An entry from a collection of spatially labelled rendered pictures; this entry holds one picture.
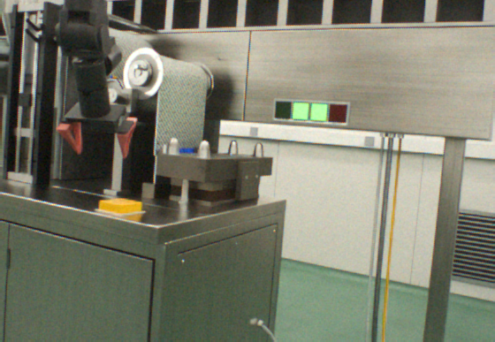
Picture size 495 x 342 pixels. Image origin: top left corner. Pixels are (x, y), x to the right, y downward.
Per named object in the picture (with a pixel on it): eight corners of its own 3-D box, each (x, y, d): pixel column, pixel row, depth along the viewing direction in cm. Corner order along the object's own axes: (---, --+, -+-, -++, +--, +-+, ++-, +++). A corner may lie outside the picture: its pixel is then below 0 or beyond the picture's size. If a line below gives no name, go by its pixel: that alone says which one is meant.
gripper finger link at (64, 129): (76, 143, 102) (69, 103, 97) (109, 146, 101) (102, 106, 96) (62, 160, 96) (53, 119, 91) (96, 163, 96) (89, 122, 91)
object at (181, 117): (153, 155, 138) (158, 89, 137) (200, 155, 158) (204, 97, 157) (155, 155, 137) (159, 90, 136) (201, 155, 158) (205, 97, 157)
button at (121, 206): (98, 210, 112) (99, 200, 111) (119, 208, 118) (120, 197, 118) (121, 215, 108) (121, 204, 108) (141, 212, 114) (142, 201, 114)
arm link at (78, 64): (65, 59, 85) (96, 62, 84) (81, 46, 91) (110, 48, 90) (72, 95, 89) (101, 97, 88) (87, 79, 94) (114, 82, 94)
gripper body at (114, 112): (79, 110, 97) (72, 76, 93) (127, 114, 96) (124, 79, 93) (64, 125, 92) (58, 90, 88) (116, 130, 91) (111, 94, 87)
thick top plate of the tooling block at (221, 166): (156, 175, 133) (157, 153, 132) (230, 170, 168) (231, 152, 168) (204, 182, 125) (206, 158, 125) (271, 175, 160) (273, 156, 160)
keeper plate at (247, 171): (234, 200, 140) (237, 162, 139) (250, 196, 149) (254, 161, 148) (242, 201, 139) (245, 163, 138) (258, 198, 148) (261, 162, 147)
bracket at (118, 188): (102, 193, 137) (109, 86, 136) (118, 192, 143) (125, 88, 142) (115, 196, 135) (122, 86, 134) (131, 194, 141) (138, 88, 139)
